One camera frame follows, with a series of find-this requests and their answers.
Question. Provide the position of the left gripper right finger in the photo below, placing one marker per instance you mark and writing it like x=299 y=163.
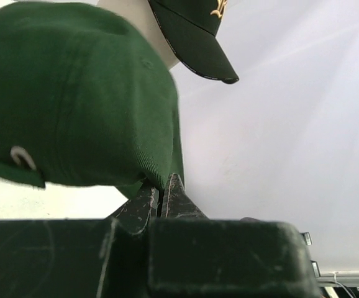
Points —
x=192 y=256

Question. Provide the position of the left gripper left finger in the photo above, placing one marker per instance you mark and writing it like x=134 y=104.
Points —
x=78 y=258

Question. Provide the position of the wooden mannequin head stand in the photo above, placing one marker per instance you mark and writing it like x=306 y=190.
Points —
x=140 y=15

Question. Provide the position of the aluminium frame rails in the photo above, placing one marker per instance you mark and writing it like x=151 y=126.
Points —
x=335 y=257

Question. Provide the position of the black cap gold logo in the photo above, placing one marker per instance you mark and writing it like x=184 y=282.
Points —
x=190 y=28

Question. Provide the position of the green NY baseball cap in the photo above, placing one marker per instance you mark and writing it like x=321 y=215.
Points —
x=84 y=100

